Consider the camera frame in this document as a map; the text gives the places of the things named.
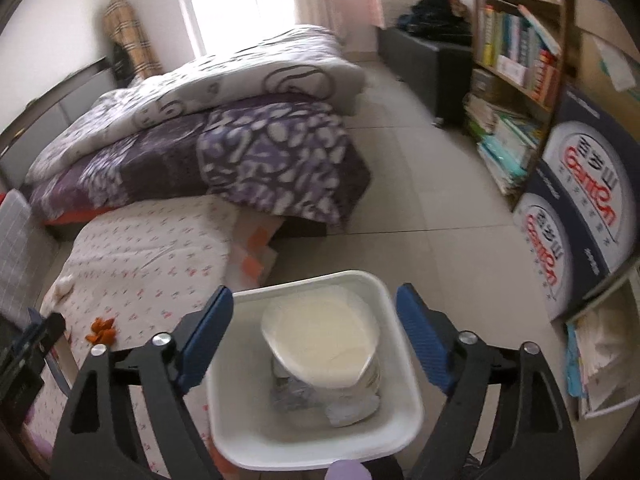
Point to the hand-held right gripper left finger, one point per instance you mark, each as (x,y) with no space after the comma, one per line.
(210,330)

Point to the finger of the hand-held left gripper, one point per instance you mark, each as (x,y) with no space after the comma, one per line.
(50,335)

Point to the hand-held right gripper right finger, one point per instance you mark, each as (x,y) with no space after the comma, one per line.
(420,330)

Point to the green print paper cup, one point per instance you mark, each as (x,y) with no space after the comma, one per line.
(320,340)

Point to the white paper sheet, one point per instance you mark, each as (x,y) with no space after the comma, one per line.
(350,410)

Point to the white plastic trash bin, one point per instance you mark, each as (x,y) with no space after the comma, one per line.
(300,435)

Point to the orange peel pieces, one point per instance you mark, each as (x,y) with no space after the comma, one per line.
(100,331)

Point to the orange white box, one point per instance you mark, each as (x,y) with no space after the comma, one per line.
(255,255)

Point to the white grid plastic box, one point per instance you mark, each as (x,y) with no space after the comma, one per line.
(17,250)

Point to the dark blue oval print box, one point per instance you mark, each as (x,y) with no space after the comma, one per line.
(590,170)
(545,245)

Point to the purple white patterned quilt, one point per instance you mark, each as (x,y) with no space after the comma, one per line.
(225,160)

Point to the pile of papers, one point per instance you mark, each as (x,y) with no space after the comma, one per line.
(605,350)

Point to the stack of flat books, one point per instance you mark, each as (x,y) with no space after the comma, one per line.
(505,145)

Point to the purple patterned blanket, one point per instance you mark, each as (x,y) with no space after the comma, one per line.
(55,110)

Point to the dark cabinet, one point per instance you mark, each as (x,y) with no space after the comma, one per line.
(450,80)

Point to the plaid pillow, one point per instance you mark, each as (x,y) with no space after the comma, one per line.
(132,40)

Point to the wooden bookshelf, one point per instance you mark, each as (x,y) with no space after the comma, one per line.
(562,60)

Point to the black bag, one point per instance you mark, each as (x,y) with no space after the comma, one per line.
(435,15)

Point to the brown cardboard box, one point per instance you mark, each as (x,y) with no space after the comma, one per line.
(600,60)

